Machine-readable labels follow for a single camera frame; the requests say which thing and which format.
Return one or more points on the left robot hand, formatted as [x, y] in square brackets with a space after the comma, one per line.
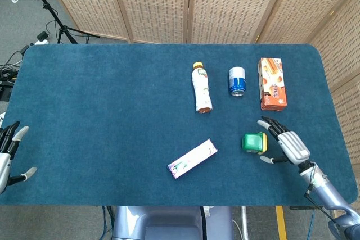
[4, 167]

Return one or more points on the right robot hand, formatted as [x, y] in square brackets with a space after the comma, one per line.
[294, 147]

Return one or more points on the green jar yellow lid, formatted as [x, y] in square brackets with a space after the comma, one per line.
[251, 142]

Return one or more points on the orange snack box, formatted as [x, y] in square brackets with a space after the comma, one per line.
[272, 82]

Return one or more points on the black device box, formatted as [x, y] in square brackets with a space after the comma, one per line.
[5, 91]

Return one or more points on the blue white soda can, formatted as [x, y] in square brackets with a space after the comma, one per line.
[237, 81]

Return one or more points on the silver table leg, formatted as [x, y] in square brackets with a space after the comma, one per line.
[244, 223]

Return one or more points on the long purple white box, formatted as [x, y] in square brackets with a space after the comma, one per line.
[192, 158]

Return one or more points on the white bottle yellow cap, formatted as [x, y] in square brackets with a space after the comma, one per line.
[202, 88]

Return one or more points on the blue table cloth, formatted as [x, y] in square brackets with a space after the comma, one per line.
[112, 96]

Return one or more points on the white power strip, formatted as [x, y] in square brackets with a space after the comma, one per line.
[40, 42]

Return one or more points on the black power adapter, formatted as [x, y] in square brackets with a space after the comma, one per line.
[42, 36]

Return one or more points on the blue grey robot torso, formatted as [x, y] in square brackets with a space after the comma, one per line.
[168, 220]

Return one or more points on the black tripod stand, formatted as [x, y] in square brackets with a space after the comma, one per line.
[54, 16]

